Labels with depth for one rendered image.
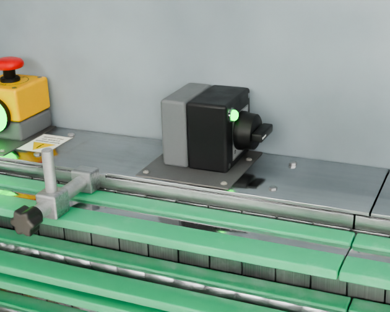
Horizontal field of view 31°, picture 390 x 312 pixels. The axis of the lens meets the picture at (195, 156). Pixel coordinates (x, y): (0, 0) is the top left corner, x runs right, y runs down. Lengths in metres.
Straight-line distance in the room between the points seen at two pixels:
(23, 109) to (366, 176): 0.43
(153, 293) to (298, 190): 0.19
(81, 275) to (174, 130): 0.19
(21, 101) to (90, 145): 0.10
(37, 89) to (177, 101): 0.23
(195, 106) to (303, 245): 0.20
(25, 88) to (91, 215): 0.24
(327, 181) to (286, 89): 0.12
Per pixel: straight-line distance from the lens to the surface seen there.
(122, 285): 0.76
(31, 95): 0.93
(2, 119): 0.91
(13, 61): 0.93
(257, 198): 0.73
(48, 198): 0.73
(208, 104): 0.76
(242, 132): 0.78
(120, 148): 0.87
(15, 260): 0.83
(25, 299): 0.94
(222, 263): 0.78
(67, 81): 0.95
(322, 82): 0.80
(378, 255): 0.67
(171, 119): 0.78
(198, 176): 0.77
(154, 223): 0.72
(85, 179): 0.79
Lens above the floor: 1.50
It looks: 58 degrees down
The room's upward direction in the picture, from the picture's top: 131 degrees counter-clockwise
